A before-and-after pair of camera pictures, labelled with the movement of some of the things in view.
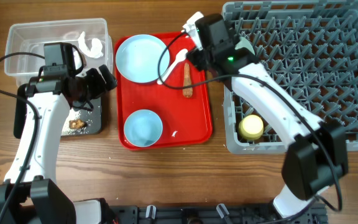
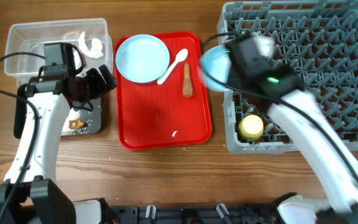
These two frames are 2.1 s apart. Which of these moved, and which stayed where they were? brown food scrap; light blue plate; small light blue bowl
Moved: small light blue bowl
Stayed: light blue plate; brown food scrap
